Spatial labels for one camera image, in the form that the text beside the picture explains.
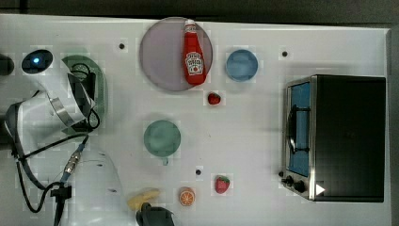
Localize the grey round plate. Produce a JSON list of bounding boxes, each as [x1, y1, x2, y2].
[[138, 16, 214, 92]]

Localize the green plastic strainer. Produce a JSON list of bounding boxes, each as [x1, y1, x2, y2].
[[62, 55, 107, 135]]

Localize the green metal cup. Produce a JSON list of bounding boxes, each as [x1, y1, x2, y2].
[[143, 120, 182, 166]]

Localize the blue bowl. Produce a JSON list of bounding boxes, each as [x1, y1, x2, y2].
[[226, 49, 259, 82]]

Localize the red ketchup bottle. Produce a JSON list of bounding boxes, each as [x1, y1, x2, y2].
[[183, 20, 206, 86]]

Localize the yellow banana toy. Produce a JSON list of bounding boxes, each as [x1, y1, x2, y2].
[[127, 188, 160, 211]]

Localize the orange slice toy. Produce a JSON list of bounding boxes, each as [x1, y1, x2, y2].
[[179, 187, 196, 206]]

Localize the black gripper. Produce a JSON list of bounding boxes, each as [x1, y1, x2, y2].
[[71, 63, 98, 132]]

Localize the small red strawberry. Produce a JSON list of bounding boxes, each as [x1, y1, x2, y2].
[[207, 92, 221, 105]]

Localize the black toaster oven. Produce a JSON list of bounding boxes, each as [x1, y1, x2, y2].
[[279, 74, 387, 202]]

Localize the large red strawberry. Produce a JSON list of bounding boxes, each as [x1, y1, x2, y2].
[[215, 175, 231, 194]]

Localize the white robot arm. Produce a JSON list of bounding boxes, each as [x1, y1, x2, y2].
[[4, 49, 134, 226]]

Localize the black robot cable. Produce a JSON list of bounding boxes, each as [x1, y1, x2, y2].
[[10, 106, 102, 226]]

